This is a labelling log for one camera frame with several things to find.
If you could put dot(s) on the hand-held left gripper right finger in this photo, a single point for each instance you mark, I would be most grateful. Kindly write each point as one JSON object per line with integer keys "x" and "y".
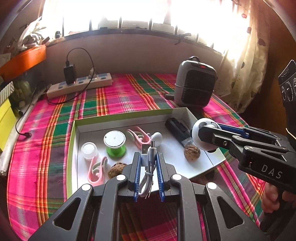
{"x": 159, "y": 178}

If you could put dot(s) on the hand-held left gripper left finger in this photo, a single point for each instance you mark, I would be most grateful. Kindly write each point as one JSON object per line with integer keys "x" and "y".
{"x": 137, "y": 178}

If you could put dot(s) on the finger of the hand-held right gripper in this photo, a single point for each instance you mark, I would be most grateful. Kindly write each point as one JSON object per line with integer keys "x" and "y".
{"x": 233, "y": 129}
{"x": 215, "y": 138}

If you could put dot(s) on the green and white cardboard box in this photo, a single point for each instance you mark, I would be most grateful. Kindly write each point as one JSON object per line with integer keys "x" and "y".
{"x": 161, "y": 162}

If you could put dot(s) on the white panda-face round gadget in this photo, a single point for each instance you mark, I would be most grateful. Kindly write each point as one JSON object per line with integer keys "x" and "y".
{"x": 195, "y": 134}

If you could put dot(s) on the brown walnut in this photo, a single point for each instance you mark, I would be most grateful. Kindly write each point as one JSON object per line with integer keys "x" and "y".
{"x": 116, "y": 170}
{"x": 192, "y": 153}

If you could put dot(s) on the black flashlight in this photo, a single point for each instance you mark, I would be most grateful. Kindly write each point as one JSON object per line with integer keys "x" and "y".
{"x": 177, "y": 128}

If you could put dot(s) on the pink ear-hook clip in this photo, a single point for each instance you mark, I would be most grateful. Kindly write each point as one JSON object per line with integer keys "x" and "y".
{"x": 138, "y": 139}
{"x": 93, "y": 178}

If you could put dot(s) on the white mushroom-shaped knob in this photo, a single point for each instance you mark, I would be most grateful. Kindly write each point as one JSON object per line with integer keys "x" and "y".
{"x": 157, "y": 138}

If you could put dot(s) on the green and white spool stand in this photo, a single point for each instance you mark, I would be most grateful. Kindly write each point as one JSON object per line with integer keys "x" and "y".
{"x": 114, "y": 139}

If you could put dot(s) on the small white round jar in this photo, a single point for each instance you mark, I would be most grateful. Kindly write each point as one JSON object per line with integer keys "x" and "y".
{"x": 89, "y": 150}

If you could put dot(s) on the person's right hand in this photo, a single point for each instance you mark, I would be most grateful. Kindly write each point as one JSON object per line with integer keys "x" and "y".
{"x": 271, "y": 197}

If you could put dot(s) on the grey space heater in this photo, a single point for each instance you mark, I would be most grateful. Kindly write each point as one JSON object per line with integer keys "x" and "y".
{"x": 194, "y": 85}

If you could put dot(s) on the small black block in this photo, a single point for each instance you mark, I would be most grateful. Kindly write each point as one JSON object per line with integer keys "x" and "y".
{"x": 170, "y": 96}

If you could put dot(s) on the cream dotted curtain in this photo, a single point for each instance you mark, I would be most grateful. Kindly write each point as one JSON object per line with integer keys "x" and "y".
{"x": 249, "y": 58}

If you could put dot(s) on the pink green plaid tablecloth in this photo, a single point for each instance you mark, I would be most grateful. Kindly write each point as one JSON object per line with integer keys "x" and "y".
{"x": 46, "y": 162}

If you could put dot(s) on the beige power strip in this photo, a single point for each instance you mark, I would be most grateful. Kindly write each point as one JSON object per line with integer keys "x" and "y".
{"x": 92, "y": 83}

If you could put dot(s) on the small white plug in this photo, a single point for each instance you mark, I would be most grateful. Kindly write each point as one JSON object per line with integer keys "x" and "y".
{"x": 92, "y": 74}

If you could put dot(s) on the black charger adapter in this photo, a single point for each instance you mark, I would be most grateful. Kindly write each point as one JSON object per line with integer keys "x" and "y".
{"x": 69, "y": 74}

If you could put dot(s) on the white side shelf board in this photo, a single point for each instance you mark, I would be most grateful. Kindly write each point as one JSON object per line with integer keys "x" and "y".
{"x": 9, "y": 157}

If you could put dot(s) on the yellow cardboard box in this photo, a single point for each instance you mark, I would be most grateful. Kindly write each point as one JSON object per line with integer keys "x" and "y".
{"x": 5, "y": 125}

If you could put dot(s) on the green white striped box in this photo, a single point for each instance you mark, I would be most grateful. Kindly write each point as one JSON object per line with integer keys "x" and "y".
{"x": 5, "y": 91}

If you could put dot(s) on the orange tray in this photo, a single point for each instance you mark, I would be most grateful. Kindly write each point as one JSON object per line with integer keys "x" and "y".
{"x": 23, "y": 59}

